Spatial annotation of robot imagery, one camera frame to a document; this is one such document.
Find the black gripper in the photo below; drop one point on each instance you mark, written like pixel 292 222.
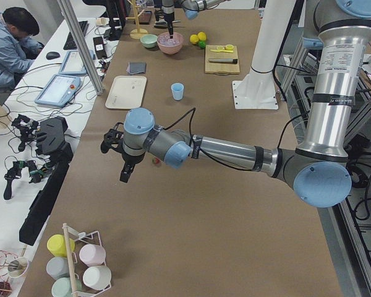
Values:
pixel 167 13
pixel 130 160

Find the red strawberry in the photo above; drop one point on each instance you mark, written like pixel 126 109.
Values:
pixel 156 161

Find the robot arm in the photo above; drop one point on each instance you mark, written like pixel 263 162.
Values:
pixel 316 169
pixel 191 9

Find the pile of ice cubes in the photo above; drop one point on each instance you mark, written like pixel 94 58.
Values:
pixel 165 40

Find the light blue plastic cup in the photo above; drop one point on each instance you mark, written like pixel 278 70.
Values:
pixel 177 90

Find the white cup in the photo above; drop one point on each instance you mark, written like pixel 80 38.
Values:
pixel 97 277

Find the grey cup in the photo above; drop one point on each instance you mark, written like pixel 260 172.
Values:
pixel 57 267

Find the mint green cup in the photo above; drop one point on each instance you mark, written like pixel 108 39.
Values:
pixel 62 288

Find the paper cup with whisk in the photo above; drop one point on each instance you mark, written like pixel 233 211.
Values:
pixel 18 267

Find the pink bowl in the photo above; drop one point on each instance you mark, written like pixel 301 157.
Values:
pixel 172 50

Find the green bowl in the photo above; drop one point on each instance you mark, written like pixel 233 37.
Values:
pixel 149 41

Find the whole yellow lemon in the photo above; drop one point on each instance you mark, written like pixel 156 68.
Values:
pixel 194 39

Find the wooden mug tree stand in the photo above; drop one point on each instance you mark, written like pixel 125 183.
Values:
pixel 137 11

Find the green lime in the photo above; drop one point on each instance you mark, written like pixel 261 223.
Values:
pixel 202 44

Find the grey folded cloth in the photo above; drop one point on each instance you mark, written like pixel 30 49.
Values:
pixel 136 68

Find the yellow plastic knife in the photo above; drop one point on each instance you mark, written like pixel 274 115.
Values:
pixel 217 50

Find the wooden cutting board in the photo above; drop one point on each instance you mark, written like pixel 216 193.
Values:
pixel 219 68

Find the lemon half near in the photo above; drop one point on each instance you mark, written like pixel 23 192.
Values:
pixel 229 47

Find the cream rabbit tray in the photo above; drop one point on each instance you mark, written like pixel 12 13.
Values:
pixel 126 92

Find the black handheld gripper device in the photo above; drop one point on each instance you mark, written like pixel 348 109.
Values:
pixel 15 172

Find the teach pendant near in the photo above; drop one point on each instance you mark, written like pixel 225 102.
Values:
pixel 59 90

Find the teach pendant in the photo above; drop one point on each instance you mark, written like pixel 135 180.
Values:
pixel 73 64
pixel 59 90

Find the teach pendant far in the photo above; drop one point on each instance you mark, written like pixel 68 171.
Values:
pixel 73 64

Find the black computer mouse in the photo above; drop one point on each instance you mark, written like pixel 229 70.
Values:
pixel 52 55

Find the person in blue jacket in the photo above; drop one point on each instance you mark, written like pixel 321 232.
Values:
pixel 18 49

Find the aluminium frame post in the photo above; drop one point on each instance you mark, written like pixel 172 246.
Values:
pixel 74 27

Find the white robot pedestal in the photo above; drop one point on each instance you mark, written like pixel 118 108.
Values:
pixel 257 89

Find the wooden rack handle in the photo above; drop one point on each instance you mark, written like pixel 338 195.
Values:
pixel 73 283

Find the white wire cup rack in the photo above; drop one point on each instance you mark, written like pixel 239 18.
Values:
pixel 77 241

